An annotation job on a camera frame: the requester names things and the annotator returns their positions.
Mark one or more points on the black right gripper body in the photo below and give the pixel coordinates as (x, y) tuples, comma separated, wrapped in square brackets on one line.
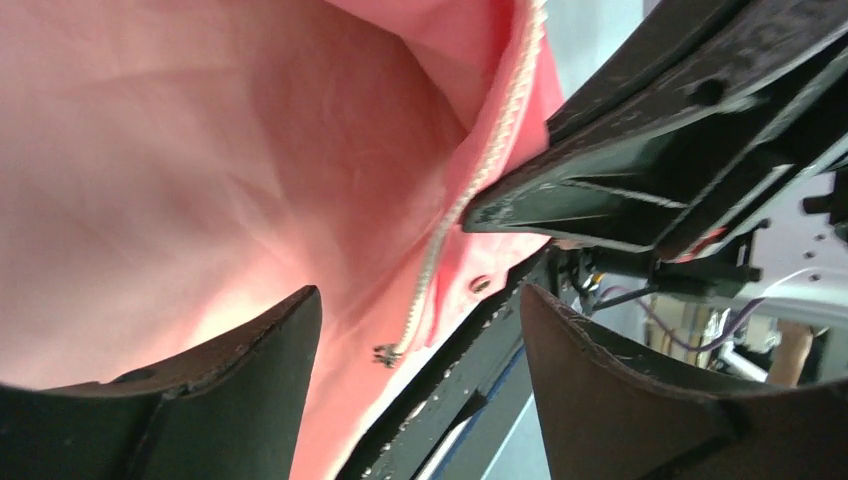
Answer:
[(781, 241)]

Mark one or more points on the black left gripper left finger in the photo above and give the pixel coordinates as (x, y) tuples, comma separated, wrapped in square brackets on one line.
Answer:
[(229, 408)]

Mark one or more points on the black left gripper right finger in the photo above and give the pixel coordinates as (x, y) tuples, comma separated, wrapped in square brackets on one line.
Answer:
[(611, 408)]

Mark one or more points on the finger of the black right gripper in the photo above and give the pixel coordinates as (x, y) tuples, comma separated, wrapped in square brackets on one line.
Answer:
[(402, 439), (706, 113)]

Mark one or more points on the silver zipper slider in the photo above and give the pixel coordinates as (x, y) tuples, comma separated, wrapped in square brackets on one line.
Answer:
[(387, 355)]

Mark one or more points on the pink zip-up jacket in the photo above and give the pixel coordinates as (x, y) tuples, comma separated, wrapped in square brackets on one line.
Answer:
[(171, 170)]

